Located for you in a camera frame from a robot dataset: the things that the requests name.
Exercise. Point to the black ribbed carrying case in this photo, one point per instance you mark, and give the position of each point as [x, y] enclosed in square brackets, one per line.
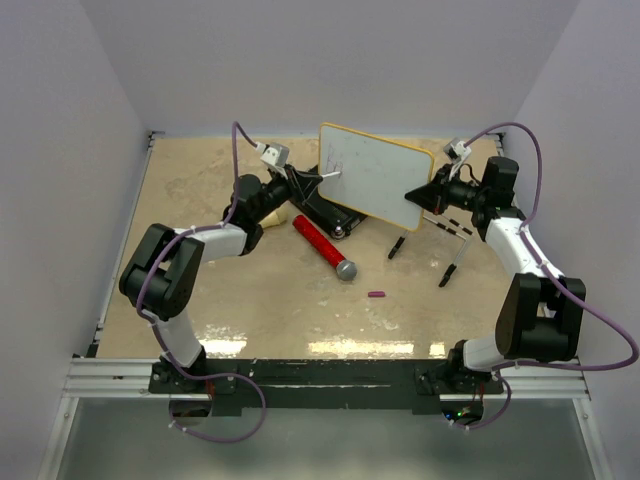
[334, 220]

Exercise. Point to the black whiteboard stand foot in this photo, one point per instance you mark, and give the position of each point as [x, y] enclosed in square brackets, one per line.
[398, 244]

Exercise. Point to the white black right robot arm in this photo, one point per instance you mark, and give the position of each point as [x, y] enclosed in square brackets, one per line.
[537, 322]

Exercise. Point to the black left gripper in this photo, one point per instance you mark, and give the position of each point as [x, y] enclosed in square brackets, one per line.
[299, 186]

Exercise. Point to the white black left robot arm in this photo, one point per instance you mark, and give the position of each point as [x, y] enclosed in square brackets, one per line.
[160, 276]

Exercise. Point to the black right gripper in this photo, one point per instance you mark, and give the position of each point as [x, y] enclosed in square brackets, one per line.
[433, 196]

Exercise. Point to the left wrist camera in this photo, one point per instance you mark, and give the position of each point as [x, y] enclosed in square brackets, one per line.
[275, 155]

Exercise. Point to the yellow framed whiteboard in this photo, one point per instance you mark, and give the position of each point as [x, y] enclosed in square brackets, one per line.
[376, 174]

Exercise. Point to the red glitter microphone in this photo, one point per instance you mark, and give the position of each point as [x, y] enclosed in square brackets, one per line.
[345, 269]

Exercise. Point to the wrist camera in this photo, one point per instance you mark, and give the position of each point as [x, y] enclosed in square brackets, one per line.
[457, 151]
[275, 155]

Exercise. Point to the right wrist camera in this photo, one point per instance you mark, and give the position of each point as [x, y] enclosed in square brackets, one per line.
[457, 151]

